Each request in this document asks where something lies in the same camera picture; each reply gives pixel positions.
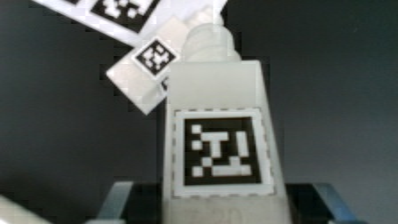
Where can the white marker sheet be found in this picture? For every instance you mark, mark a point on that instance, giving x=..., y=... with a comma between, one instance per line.
x=128, y=18

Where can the white table leg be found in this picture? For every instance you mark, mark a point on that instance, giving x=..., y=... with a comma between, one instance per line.
x=139, y=73
x=223, y=185

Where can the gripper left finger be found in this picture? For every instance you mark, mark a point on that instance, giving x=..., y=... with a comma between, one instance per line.
x=114, y=204

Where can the white table leg behind tabletop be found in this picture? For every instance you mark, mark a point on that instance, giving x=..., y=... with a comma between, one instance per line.
x=139, y=73

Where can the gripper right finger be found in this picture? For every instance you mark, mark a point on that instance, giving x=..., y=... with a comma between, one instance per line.
x=343, y=216

